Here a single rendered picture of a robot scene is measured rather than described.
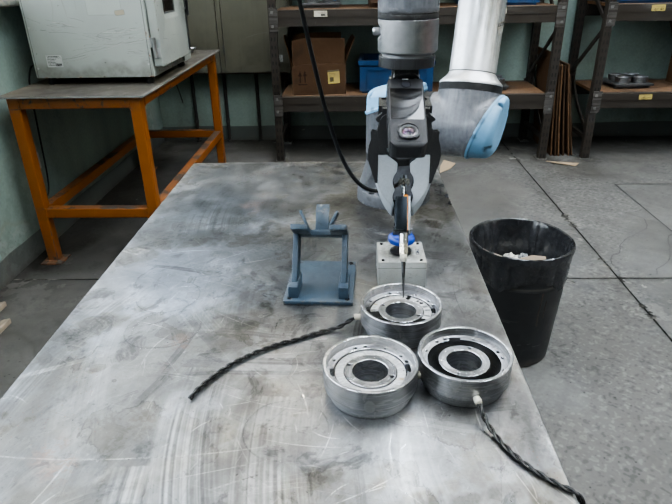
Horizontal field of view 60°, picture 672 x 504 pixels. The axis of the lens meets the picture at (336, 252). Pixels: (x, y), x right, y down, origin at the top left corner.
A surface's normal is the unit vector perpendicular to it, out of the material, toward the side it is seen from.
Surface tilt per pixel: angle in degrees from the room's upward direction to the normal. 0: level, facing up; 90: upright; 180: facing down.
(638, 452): 0
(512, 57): 90
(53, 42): 90
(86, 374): 0
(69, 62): 90
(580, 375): 0
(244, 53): 90
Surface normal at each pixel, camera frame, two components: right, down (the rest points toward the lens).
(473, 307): -0.02, -0.90
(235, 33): -0.03, 0.44
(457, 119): -0.41, 0.14
